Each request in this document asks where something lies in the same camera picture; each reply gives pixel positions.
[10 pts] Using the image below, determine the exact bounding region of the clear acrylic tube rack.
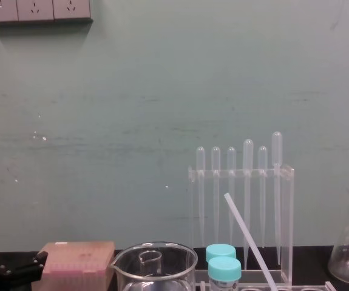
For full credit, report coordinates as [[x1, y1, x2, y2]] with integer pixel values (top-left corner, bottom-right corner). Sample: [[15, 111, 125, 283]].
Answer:
[[194, 280, 334, 291]]

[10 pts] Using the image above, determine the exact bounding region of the clear acrylic pipette stand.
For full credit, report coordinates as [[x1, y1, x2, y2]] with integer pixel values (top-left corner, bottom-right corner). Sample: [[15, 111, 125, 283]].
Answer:
[[187, 163, 296, 286]]

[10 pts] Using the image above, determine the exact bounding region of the pink pipette tip box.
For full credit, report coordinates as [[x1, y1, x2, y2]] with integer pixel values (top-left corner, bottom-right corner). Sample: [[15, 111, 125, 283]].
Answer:
[[30, 241, 117, 291]]

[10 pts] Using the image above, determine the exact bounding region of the small glass beaker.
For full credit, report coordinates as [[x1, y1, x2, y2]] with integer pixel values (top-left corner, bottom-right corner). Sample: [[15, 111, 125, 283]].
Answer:
[[138, 250, 163, 277]]

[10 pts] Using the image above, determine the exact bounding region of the teal capped vial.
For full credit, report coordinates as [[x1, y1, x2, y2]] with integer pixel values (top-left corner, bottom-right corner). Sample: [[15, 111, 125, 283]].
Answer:
[[208, 256, 242, 291], [205, 244, 237, 265]]

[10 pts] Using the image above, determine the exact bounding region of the grey wall socket panel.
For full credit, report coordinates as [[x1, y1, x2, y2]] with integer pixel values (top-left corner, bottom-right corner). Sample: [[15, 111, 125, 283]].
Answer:
[[0, 0, 93, 25]]

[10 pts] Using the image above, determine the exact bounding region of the large glass beaker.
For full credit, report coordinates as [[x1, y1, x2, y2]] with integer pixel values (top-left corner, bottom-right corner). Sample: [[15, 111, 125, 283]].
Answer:
[[110, 241, 199, 291]]

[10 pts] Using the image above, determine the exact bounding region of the long plastic transfer pipette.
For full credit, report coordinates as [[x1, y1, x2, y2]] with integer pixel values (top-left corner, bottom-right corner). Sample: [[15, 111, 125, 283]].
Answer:
[[271, 131, 283, 265]]

